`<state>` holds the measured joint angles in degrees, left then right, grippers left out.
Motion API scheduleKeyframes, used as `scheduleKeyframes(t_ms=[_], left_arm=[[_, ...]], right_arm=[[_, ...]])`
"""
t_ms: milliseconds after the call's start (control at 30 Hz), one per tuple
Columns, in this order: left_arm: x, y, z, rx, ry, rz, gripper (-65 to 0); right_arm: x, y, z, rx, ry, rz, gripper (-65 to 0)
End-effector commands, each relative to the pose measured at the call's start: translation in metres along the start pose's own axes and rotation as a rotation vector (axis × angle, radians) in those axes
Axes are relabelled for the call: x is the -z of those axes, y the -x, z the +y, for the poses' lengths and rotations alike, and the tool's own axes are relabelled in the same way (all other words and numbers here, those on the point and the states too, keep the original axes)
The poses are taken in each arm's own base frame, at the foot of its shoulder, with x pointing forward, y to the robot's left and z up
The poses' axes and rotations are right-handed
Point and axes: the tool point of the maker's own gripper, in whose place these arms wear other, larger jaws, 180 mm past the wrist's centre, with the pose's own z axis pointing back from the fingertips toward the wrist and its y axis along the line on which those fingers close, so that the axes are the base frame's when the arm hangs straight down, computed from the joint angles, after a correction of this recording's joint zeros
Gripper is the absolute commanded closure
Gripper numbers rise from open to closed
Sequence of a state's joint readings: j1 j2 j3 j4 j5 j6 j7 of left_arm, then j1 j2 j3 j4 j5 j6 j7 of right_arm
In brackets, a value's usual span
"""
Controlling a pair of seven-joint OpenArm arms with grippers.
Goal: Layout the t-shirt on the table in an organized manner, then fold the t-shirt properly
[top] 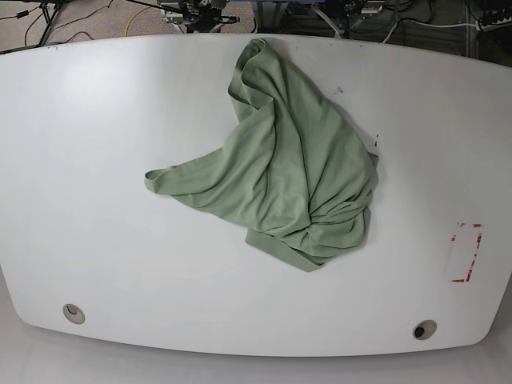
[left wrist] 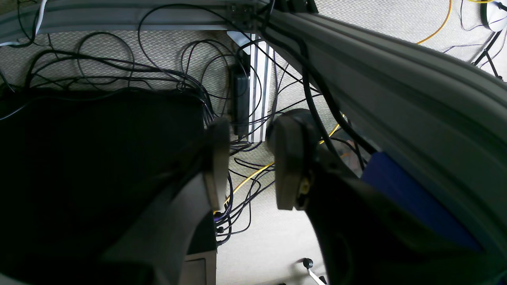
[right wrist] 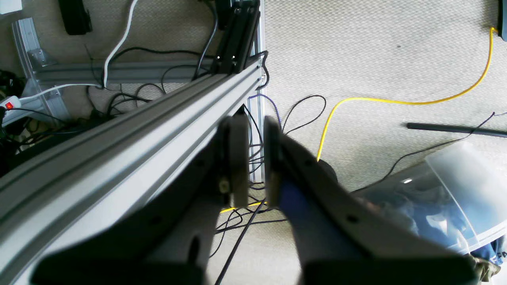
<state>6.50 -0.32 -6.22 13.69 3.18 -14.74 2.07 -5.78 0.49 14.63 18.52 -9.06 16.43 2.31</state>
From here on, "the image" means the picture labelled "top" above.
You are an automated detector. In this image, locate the green t-shirt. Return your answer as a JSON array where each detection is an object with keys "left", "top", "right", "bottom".
[{"left": 145, "top": 38, "right": 378, "bottom": 272}]

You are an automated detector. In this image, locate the red tape rectangle marking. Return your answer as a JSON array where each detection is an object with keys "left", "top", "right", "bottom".
[{"left": 445, "top": 222, "right": 483, "bottom": 283}]

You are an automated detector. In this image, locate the table cable grommet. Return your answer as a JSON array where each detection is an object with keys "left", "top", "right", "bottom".
[
  {"left": 62, "top": 304, "right": 86, "bottom": 325},
  {"left": 413, "top": 320, "right": 437, "bottom": 341}
]

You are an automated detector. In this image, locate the yellow cable on floor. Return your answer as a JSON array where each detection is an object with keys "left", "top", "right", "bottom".
[{"left": 124, "top": 6, "right": 155, "bottom": 37}]

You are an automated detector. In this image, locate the left table cable grommet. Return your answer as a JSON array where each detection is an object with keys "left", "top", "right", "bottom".
[{"left": 62, "top": 304, "right": 86, "bottom": 325}]

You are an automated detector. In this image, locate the white power strip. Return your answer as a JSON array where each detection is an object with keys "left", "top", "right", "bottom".
[{"left": 478, "top": 14, "right": 511, "bottom": 31}]

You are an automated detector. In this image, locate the right table cable grommet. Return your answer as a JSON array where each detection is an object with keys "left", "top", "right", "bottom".
[{"left": 413, "top": 320, "right": 437, "bottom": 341}]

